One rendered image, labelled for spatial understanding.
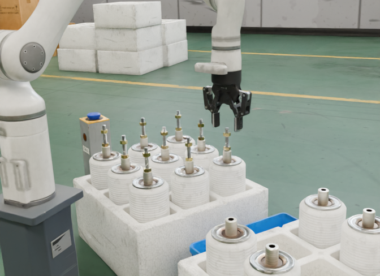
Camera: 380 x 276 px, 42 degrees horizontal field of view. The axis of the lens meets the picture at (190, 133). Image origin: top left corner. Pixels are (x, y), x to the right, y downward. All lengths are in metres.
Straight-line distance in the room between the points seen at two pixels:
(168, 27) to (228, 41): 3.11
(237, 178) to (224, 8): 0.42
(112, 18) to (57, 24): 3.03
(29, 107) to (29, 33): 0.13
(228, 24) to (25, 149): 0.54
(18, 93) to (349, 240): 0.68
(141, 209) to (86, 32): 3.14
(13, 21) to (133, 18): 1.53
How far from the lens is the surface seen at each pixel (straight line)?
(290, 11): 6.46
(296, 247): 1.10
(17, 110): 0.96
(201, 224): 1.23
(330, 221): 1.07
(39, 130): 0.99
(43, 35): 0.96
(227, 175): 1.28
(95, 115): 1.52
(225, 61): 1.21
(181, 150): 1.46
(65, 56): 4.36
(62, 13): 0.99
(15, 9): 5.03
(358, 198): 1.76
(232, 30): 1.21
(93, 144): 1.52
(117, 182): 1.26
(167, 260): 1.21
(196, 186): 1.22
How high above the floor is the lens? 0.71
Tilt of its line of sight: 17 degrees down
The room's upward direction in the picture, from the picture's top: 2 degrees counter-clockwise
